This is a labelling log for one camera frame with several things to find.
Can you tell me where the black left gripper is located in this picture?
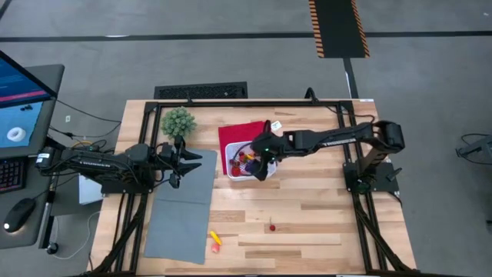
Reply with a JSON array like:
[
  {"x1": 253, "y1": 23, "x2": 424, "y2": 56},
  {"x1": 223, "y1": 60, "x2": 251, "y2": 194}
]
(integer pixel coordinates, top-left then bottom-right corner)
[{"x1": 155, "y1": 135, "x2": 204, "y2": 189}]

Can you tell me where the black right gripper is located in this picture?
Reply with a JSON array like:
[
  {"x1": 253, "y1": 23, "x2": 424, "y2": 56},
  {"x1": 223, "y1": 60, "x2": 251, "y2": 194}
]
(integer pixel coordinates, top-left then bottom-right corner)
[{"x1": 251, "y1": 132, "x2": 288, "y2": 182}]

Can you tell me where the red cloth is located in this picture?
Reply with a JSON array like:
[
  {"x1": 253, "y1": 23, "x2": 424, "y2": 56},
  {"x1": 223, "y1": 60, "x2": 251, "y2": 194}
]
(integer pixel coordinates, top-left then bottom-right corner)
[{"x1": 218, "y1": 120, "x2": 270, "y2": 176}]

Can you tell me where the white perforated plastic basket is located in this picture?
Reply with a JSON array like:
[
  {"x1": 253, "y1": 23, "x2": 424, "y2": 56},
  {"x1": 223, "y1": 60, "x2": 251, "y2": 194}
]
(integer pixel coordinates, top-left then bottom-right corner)
[{"x1": 224, "y1": 139, "x2": 278, "y2": 182}]

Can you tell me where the green potted plant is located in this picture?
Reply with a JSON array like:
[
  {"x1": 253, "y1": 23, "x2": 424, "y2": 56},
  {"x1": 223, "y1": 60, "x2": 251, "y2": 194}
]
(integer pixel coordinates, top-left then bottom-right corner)
[{"x1": 160, "y1": 106, "x2": 198, "y2": 140}]

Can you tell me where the grey cloth mat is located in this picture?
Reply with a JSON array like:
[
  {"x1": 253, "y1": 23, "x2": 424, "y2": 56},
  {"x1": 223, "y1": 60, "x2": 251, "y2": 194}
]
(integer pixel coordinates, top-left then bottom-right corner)
[{"x1": 144, "y1": 148, "x2": 218, "y2": 265}]

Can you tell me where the black table clamp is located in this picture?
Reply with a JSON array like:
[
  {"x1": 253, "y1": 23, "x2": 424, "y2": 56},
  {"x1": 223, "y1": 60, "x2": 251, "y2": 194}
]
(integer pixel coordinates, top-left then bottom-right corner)
[{"x1": 304, "y1": 87, "x2": 322, "y2": 104}]

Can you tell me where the black keyboard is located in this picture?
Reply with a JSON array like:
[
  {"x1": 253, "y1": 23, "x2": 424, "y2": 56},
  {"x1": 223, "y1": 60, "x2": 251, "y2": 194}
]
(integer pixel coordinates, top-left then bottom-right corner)
[
  {"x1": 153, "y1": 81, "x2": 249, "y2": 100},
  {"x1": 0, "y1": 156, "x2": 26, "y2": 193}
]

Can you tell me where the white box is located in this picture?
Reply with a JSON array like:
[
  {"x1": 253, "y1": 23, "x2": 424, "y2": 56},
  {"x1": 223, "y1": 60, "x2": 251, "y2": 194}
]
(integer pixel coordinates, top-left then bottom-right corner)
[{"x1": 78, "y1": 175, "x2": 104, "y2": 205}]

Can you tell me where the black hazard-striped floor mat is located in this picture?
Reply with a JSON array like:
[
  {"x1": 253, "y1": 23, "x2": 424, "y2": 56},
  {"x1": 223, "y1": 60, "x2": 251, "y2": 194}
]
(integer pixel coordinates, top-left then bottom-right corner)
[{"x1": 308, "y1": 0, "x2": 371, "y2": 59}]

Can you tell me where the black stand pole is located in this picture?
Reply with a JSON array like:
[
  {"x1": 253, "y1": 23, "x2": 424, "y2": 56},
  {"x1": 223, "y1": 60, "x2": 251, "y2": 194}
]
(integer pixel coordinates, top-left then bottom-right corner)
[{"x1": 38, "y1": 187, "x2": 59, "y2": 255}]

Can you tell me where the grey operator desk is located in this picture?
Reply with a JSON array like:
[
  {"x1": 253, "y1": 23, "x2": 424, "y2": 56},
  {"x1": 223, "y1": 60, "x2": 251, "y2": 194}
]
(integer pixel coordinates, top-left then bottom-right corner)
[{"x1": 0, "y1": 63, "x2": 66, "y2": 250}]

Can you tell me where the black computer mouse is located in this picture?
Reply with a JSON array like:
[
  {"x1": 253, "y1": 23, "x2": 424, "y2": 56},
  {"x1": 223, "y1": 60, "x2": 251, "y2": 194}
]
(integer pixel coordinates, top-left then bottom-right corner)
[{"x1": 2, "y1": 198, "x2": 37, "y2": 235}]

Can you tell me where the computer monitor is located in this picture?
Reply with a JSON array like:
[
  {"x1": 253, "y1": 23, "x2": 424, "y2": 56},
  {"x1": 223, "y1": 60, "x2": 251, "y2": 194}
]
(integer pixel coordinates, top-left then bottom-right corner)
[{"x1": 0, "y1": 49, "x2": 58, "y2": 150}]

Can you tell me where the black aluminium table frame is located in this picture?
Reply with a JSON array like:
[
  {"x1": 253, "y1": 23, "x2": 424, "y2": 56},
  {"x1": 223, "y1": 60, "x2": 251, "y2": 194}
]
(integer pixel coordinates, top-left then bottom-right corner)
[{"x1": 90, "y1": 98, "x2": 416, "y2": 276}]

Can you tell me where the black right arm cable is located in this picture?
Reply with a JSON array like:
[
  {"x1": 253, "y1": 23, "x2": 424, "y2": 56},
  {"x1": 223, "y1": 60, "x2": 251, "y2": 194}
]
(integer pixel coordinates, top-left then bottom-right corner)
[{"x1": 325, "y1": 105, "x2": 377, "y2": 125}]

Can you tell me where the black monitor cable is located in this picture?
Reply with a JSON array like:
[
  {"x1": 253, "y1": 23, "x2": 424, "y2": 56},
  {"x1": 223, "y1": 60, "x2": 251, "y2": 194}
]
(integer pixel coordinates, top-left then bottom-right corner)
[
  {"x1": 48, "y1": 122, "x2": 122, "y2": 140},
  {"x1": 55, "y1": 98, "x2": 122, "y2": 125}
]

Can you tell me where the yellow cable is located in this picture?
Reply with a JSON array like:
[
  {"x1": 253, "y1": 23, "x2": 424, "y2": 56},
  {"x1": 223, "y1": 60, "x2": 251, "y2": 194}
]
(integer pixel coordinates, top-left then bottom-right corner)
[{"x1": 71, "y1": 138, "x2": 95, "y2": 150}]

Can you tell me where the white cable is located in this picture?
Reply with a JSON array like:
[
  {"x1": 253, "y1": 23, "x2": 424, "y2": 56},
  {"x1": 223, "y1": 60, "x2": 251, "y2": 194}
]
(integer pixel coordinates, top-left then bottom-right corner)
[{"x1": 53, "y1": 209, "x2": 101, "y2": 261}]

